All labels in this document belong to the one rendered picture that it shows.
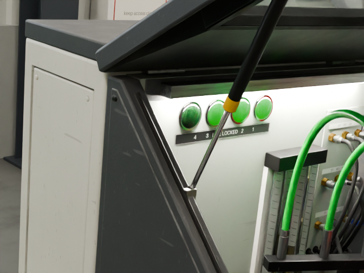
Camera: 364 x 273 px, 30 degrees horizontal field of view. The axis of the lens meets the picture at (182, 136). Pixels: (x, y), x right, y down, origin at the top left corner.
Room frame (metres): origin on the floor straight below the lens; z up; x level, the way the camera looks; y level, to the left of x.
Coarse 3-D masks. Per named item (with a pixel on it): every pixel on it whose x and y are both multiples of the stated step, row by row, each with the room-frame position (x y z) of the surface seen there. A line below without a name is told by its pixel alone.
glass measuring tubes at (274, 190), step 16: (272, 160) 1.25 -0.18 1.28; (288, 160) 1.25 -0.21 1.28; (320, 160) 1.32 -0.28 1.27; (272, 176) 1.27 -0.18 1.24; (288, 176) 1.27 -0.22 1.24; (304, 176) 1.30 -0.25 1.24; (272, 192) 1.25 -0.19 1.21; (304, 192) 1.33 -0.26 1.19; (272, 208) 1.25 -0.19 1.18; (304, 208) 1.32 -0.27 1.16; (256, 224) 1.26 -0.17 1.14; (272, 224) 1.25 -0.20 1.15; (304, 224) 1.32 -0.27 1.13; (256, 240) 1.26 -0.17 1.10; (272, 240) 1.25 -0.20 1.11; (288, 240) 1.30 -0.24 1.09; (304, 240) 1.32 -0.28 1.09; (256, 256) 1.26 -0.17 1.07; (256, 272) 1.26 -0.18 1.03; (272, 272) 1.28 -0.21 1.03; (288, 272) 1.30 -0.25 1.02
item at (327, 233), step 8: (360, 144) 1.19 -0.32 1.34; (360, 152) 1.19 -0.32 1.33; (352, 160) 1.20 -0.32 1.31; (344, 168) 1.20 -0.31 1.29; (344, 176) 1.21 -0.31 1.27; (336, 184) 1.21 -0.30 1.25; (336, 192) 1.21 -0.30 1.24; (336, 200) 1.21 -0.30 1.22; (328, 216) 1.22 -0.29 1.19; (328, 224) 1.22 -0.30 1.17; (328, 232) 1.21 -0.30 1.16; (328, 240) 1.22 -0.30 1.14; (328, 248) 1.22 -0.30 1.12; (320, 256) 1.22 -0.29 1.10; (328, 256) 1.22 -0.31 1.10
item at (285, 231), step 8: (336, 112) 1.08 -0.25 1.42; (344, 112) 1.06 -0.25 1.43; (352, 112) 1.04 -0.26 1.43; (320, 120) 1.12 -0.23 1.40; (328, 120) 1.11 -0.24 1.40; (360, 120) 1.01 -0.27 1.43; (312, 128) 1.15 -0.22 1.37; (320, 128) 1.13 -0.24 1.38; (312, 136) 1.15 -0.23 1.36; (304, 144) 1.16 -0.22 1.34; (304, 152) 1.17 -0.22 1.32; (304, 160) 1.18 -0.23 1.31; (296, 168) 1.18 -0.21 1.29; (296, 176) 1.18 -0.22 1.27; (296, 184) 1.19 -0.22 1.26; (288, 192) 1.19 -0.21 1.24; (288, 200) 1.19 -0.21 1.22; (288, 208) 1.19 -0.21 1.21; (288, 216) 1.19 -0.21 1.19; (288, 224) 1.20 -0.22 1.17; (280, 232) 1.20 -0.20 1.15; (288, 232) 1.19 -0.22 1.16
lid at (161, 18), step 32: (192, 0) 0.89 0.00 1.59; (224, 0) 0.94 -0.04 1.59; (256, 0) 0.90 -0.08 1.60; (288, 0) 0.99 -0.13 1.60; (320, 0) 1.03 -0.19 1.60; (352, 0) 1.08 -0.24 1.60; (128, 32) 0.99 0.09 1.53; (160, 32) 0.93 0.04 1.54; (192, 32) 0.98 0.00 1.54; (224, 32) 1.00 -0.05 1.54; (256, 32) 1.05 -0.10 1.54; (288, 32) 1.10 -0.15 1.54; (320, 32) 1.15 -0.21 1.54; (352, 32) 1.21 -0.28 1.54; (128, 64) 1.03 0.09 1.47; (160, 64) 1.08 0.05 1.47; (192, 64) 1.14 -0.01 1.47; (224, 64) 1.20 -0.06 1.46
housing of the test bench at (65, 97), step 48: (48, 48) 1.20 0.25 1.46; (96, 48) 1.09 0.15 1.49; (48, 96) 1.20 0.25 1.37; (96, 96) 1.08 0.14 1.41; (48, 144) 1.19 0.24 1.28; (96, 144) 1.07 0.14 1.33; (48, 192) 1.19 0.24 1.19; (96, 192) 1.07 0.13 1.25; (48, 240) 1.18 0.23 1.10; (96, 240) 1.07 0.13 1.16
